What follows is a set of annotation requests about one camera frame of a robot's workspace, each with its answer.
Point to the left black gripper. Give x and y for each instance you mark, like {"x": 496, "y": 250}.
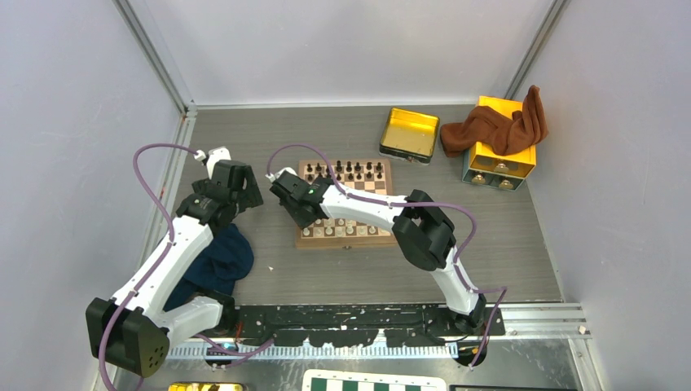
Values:
{"x": 249, "y": 196}

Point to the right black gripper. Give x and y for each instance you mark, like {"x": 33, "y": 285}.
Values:
{"x": 301, "y": 222}

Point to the wooden chess board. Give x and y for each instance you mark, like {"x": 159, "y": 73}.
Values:
{"x": 370, "y": 175}

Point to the gold metal tin tray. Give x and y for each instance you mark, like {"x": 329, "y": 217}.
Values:
{"x": 409, "y": 136}

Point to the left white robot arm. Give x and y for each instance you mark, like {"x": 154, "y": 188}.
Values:
{"x": 133, "y": 330}

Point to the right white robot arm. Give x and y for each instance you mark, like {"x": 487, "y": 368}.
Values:
{"x": 424, "y": 233}

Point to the green checkered calibration board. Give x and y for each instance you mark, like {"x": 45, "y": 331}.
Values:
{"x": 326, "y": 380}

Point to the dark blue cloth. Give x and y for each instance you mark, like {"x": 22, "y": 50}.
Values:
{"x": 227, "y": 259}

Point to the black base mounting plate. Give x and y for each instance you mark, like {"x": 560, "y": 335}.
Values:
{"x": 401, "y": 325}

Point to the yellow drawer box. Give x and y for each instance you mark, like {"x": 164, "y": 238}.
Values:
{"x": 481, "y": 166}

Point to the brown cloth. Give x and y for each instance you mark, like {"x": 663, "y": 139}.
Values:
{"x": 506, "y": 135}

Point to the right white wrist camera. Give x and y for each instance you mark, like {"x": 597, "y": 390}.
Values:
{"x": 274, "y": 176}

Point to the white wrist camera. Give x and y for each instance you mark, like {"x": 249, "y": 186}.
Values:
{"x": 211, "y": 158}
{"x": 274, "y": 176}

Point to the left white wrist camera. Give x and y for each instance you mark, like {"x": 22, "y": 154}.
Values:
{"x": 211, "y": 158}

